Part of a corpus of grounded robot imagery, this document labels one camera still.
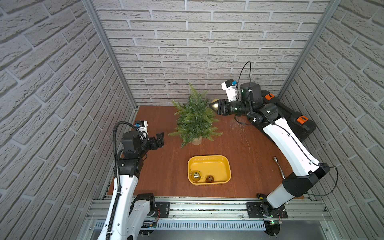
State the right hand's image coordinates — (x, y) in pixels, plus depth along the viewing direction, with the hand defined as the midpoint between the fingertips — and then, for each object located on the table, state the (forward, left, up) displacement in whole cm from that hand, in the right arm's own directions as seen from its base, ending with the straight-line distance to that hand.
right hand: (216, 104), depth 68 cm
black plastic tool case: (-6, -46, -13) cm, 48 cm away
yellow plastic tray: (-14, -2, -38) cm, 41 cm away
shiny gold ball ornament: (-20, +11, -35) cm, 42 cm away
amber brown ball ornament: (-22, +3, -36) cm, 42 cm away
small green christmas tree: (+5, +9, -16) cm, 19 cm away
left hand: (-5, +30, -12) cm, 33 cm away
